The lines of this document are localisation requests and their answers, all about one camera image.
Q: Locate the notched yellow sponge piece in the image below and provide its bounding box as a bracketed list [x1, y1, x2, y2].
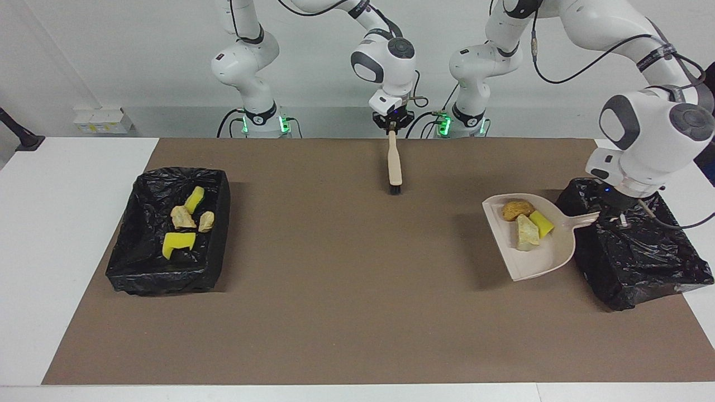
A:
[162, 232, 197, 260]

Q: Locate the yellow sponge with green backing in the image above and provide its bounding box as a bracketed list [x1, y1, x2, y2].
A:
[184, 186, 206, 214]

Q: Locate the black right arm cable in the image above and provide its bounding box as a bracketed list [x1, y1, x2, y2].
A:
[229, 0, 430, 108]

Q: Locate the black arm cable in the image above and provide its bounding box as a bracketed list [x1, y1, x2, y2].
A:
[229, 0, 430, 108]
[490, 0, 715, 231]

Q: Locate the beige plastic dustpan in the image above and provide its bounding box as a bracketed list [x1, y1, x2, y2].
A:
[482, 193, 603, 282]

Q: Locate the white wall socket box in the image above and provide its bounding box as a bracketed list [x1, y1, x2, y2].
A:
[74, 107, 135, 135]

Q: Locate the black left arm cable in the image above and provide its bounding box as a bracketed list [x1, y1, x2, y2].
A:
[490, 0, 715, 231]

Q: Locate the pale torn bread chunk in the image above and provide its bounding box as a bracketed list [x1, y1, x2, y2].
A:
[515, 214, 541, 251]

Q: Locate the black left base cable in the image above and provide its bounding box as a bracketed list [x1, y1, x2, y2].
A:
[405, 84, 461, 138]

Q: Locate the striped croissant-like bread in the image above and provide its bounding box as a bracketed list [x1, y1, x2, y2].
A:
[170, 205, 197, 230]

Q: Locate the bin with black plastic bag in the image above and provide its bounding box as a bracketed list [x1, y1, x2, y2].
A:
[105, 166, 232, 296]
[554, 176, 714, 312]

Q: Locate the beige hand brush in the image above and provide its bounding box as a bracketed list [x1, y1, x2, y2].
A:
[388, 131, 403, 195]

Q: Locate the black stand foot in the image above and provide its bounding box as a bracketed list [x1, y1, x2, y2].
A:
[0, 107, 45, 152]

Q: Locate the brown table mat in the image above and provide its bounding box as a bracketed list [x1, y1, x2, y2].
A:
[42, 138, 715, 386]

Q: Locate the brown peanut-shaped bread roll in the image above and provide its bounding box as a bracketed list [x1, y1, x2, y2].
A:
[501, 199, 536, 222]

